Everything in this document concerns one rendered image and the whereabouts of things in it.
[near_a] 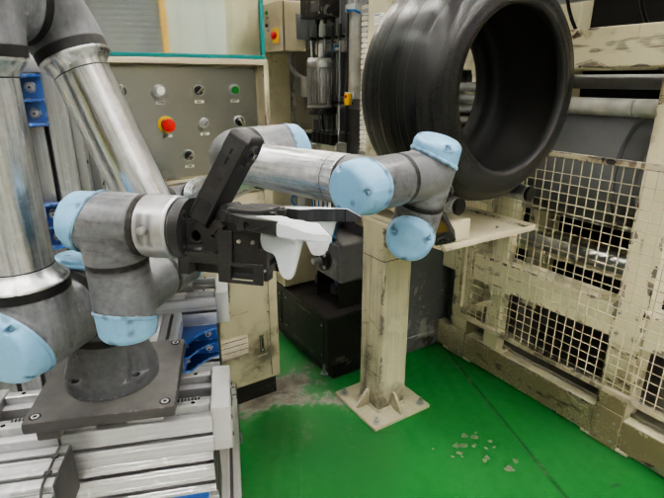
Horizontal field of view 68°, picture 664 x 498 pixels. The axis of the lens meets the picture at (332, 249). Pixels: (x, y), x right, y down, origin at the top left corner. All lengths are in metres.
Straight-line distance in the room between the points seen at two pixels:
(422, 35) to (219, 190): 0.78
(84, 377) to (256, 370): 1.16
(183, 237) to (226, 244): 0.06
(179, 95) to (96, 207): 1.07
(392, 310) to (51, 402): 1.18
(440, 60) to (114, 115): 0.72
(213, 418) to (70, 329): 0.30
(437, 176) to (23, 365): 0.60
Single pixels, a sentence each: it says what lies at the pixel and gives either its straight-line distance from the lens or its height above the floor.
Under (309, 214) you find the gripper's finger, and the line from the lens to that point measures 0.58.
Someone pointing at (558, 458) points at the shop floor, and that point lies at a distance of 1.96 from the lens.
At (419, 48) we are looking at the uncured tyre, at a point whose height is 1.27.
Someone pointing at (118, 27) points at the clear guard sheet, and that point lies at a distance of 1.62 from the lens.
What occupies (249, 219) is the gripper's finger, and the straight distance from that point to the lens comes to 0.49.
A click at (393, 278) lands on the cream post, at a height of 0.55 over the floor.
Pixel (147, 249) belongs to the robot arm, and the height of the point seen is 1.02.
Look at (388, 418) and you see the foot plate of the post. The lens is 1.95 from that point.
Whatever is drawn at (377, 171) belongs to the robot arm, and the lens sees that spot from 0.65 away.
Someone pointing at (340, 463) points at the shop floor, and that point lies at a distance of 1.78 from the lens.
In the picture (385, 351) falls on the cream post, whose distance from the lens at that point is 1.85.
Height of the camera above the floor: 1.21
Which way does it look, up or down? 19 degrees down
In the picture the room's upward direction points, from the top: straight up
